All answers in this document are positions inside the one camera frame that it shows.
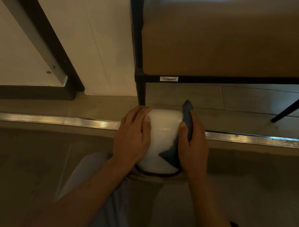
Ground person's left forearm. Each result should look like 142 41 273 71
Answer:
21 142 141 227

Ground person's left hand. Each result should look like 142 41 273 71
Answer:
109 102 158 168

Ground beige cushioned black-frame chair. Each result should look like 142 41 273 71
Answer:
94 0 299 135

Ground white round ceramic pot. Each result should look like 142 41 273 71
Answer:
133 105 194 182

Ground black metal frame bar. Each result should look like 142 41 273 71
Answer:
0 0 101 119

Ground blue cleaning cloth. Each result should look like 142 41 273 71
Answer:
157 96 200 171

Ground person's right hand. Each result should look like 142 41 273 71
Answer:
170 108 219 184

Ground metal floor threshold strip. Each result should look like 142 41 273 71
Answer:
0 85 299 177

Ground person's right forearm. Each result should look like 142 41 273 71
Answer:
174 171 268 227

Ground person's light grey trousers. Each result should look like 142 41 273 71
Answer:
51 144 216 227

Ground white sticker label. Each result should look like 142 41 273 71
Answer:
159 74 179 85

